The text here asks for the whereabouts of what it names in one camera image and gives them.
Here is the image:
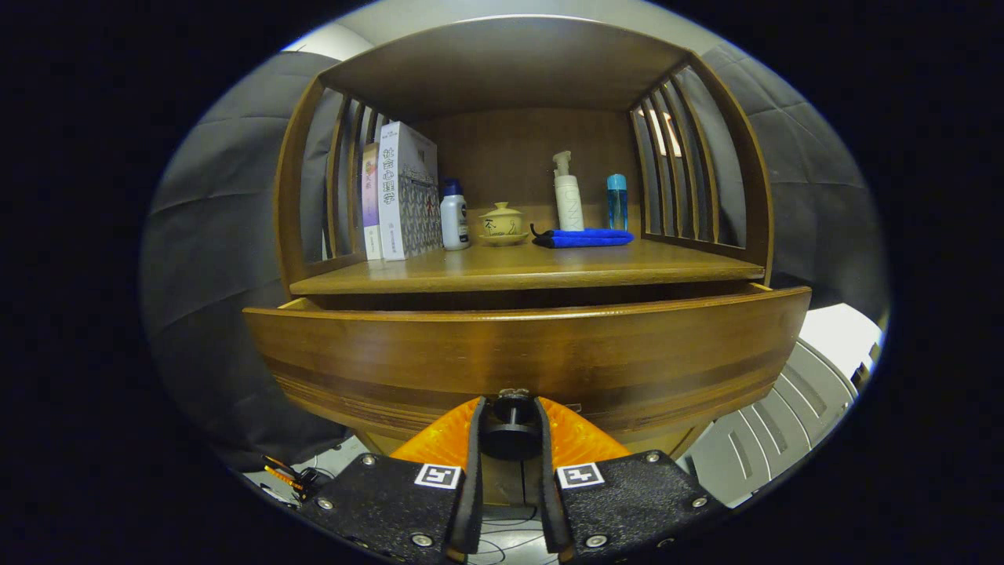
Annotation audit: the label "wooden cabinet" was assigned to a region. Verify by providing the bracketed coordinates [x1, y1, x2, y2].
[271, 16, 776, 511]

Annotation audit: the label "wooden drawer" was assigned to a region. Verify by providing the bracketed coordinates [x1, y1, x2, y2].
[242, 282, 813, 436]

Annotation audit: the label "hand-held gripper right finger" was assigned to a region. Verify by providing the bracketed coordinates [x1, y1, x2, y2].
[535, 396, 730, 564]

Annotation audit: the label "yellow lidded teacup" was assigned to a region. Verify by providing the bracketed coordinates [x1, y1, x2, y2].
[478, 202, 529, 246]

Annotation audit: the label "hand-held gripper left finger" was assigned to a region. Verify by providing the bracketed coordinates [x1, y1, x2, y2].
[298, 396, 487, 564]

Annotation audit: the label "white pump bottle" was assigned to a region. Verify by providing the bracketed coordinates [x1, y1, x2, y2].
[552, 151, 585, 232]

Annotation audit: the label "thin pink book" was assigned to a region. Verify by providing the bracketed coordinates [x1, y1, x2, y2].
[361, 143, 384, 261]

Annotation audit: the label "white drawer unit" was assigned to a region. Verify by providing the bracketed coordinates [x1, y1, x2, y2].
[678, 304, 886, 509]

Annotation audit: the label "orange black tool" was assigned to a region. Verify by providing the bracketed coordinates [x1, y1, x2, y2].
[261, 454, 321, 503]

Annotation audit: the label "clear blue bottle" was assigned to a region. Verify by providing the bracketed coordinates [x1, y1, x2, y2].
[606, 173, 629, 231]

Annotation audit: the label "wooden countertop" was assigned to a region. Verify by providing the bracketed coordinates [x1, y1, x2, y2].
[289, 206, 766, 296]

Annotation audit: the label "thick white book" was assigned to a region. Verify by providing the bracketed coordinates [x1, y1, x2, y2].
[378, 121, 444, 261]

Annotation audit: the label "black backdrop cloth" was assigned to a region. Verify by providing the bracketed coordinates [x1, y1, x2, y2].
[140, 43, 891, 472]

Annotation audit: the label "white bottle blue cap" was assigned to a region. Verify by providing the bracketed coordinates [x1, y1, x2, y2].
[439, 179, 471, 251]

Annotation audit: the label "black floor cables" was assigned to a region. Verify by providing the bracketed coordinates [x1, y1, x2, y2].
[471, 506, 558, 564]

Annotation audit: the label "black drawer knob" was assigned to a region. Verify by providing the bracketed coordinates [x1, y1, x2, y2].
[480, 388, 544, 462]

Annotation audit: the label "blue folded cloth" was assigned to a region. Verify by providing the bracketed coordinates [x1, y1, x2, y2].
[531, 224, 635, 250]

